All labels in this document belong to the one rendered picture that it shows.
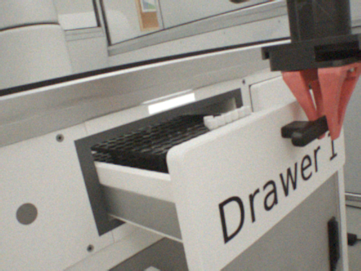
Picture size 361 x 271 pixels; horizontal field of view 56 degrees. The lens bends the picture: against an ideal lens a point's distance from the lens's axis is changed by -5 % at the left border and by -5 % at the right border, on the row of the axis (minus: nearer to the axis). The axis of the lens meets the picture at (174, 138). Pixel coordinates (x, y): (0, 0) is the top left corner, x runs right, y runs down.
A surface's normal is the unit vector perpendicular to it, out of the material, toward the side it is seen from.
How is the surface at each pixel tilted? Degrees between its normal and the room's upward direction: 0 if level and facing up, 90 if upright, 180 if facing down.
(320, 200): 90
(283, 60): 88
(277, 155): 90
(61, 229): 90
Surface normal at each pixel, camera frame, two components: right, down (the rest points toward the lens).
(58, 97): 0.68, 0.04
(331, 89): -0.61, 0.59
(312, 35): -0.55, 0.26
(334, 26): 0.03, 0.21
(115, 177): -0.72, 0.28
